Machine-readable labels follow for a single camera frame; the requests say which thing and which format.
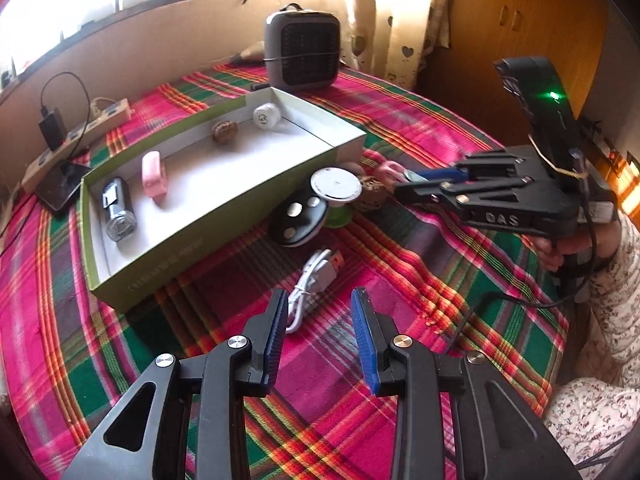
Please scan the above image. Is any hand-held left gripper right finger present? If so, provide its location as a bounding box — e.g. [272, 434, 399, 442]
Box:
[350, 287, 583, 480]

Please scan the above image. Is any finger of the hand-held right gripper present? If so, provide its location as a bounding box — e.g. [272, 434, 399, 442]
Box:
[392, 174, 534, 209]
[415, 152, 522, 185]

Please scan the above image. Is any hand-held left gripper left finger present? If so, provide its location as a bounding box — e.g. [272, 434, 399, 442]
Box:
[60, 289, 290, 480]

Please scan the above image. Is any pink keychain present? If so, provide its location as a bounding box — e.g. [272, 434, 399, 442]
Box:
[375, 160, 426, 183]

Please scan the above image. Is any carved brown walnut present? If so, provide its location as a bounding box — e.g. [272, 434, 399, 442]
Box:
[352, 175, 388, 212]

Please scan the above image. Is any white usb cable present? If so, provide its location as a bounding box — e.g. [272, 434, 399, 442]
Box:
[285, 249, 346, 335]

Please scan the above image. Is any green spool with white disc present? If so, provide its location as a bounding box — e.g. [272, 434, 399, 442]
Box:
[310, 166, 363, 228]

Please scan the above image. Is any black oval key fob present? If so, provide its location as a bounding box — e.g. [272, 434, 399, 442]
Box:
[267, 195, 331, 248]

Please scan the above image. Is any green cardboard box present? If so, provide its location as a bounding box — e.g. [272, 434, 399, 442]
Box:
[80, 86, 367, 312]

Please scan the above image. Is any white ribbed round cap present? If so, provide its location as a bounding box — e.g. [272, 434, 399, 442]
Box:
[252, 102, 281, 131]

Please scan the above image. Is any black bike light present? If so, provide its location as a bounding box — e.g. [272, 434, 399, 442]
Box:
[101, 177, 138, 243]

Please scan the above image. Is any smooth brown walnut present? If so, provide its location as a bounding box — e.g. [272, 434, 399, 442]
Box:
[211, 120, 236, 145]

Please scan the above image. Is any pink oval case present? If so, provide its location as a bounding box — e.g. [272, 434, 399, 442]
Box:
[141, 151, 168, 206]

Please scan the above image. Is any person's right forearm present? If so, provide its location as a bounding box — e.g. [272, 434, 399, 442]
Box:
[585, 220, 640, 391]

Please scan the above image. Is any person's right hand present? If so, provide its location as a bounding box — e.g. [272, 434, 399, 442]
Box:
[532, 209, 630, 274]

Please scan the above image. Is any plaid tablecloth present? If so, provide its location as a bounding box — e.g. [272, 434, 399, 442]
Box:
[0, 60, 571, 480]

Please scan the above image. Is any heart print curtain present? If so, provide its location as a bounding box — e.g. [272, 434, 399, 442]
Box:
[320, 0, 451, 91]

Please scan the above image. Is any wooden wardrobe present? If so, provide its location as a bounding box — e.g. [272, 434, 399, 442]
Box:
[415, 0, 608, 121]

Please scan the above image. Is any grey portable heater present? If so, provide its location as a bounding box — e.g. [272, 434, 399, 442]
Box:
[262, 4, 343, 93]

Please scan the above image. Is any beige pointed object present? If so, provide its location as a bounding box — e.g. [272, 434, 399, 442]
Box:
[230, 41, 266, 65]

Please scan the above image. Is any person's floral clothed leg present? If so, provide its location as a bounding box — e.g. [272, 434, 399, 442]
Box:
[542, 377, 640, 468]

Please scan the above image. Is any black smartphone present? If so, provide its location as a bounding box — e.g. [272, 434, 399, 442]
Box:
[35, 159, 93, 211]

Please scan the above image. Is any beige power strip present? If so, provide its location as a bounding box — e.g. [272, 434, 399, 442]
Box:
[22, 98, 132, 193]

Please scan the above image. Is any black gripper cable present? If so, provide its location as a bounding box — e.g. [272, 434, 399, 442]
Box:
[450, 240, 601, 361]

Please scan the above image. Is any black charger with cable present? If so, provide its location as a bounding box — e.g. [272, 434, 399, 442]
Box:
[39, 72, 93, 161]

